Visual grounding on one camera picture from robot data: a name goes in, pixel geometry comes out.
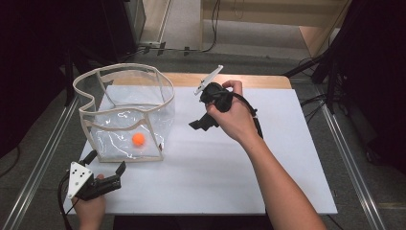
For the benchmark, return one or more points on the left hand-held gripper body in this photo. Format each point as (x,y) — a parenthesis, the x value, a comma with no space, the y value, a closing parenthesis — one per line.
(78,179)

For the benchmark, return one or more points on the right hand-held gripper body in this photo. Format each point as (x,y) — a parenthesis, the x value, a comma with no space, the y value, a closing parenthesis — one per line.
(218,96)

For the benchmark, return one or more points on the orange ball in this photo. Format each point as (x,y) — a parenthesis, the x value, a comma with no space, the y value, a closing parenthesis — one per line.
(138,139)

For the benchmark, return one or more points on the clear plastic storage bag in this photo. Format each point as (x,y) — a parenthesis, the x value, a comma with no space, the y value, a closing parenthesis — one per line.
(127,111)

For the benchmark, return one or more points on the person's right hand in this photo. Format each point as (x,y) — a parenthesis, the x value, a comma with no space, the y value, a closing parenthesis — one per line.
(236,118)

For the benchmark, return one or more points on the person's left hand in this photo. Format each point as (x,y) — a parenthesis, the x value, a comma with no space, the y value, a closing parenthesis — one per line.
(91,209)

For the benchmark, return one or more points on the white board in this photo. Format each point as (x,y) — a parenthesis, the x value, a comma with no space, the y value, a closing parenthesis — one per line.
(198,172)

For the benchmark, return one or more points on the black metal stand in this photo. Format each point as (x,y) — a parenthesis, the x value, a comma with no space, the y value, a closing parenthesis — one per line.
(330,83)
(68,83)

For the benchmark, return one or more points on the wooden shelf unit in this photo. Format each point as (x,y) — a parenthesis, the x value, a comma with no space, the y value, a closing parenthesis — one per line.
(255,19)

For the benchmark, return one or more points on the person's dark lap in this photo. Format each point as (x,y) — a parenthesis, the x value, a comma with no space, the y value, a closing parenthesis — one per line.
(191,223)

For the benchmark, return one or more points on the black curtain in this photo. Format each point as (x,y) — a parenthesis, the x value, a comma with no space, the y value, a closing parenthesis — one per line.
(32,64)
(376,80)

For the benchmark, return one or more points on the aluminium floor rail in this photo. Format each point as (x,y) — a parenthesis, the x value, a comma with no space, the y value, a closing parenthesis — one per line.
(41,163)
(354,172)

